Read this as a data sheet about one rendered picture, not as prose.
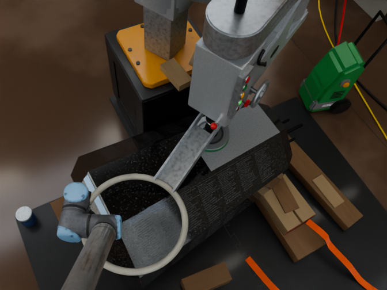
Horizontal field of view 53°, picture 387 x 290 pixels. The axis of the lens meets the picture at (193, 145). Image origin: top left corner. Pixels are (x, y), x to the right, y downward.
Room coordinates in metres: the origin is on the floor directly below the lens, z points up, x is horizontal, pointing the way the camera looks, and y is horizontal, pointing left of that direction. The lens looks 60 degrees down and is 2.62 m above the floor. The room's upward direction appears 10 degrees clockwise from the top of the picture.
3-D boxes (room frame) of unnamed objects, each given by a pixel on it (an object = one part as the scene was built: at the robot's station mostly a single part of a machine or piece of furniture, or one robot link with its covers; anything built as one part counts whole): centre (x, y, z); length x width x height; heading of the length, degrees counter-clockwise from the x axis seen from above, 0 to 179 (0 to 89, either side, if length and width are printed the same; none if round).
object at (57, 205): (0.76, 0.79, 0.02); 0.25 x 0.10 x 0.01; 41
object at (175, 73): (1.50, 0.18, 0.81); 0.20 x 0.10 x 0.05; 45
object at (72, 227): (0.40, 0.39, 1.17); 0.12 x 0.12 x 0.09; 7
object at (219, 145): (1.12, -0.08, 0.82); 0.21 x 0.21 x 0.01
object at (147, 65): (1.73, 0.29, 0.76); 0.49 x 0.49 x 0.05; 37
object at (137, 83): (1.73, 0.29, 0.37); 0.66 x 0.66 x 0.74; 37
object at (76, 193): (0.50, 0.42, 1.16); 0.10 x 0.09 x 0.12; 7
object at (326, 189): (1.25, -1.02, 0.10); 0.25 x 0.10 x 0.01; 41
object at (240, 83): (1.01, -0.15, 1.35); 0.08 x 0.03 x 0.28; 155
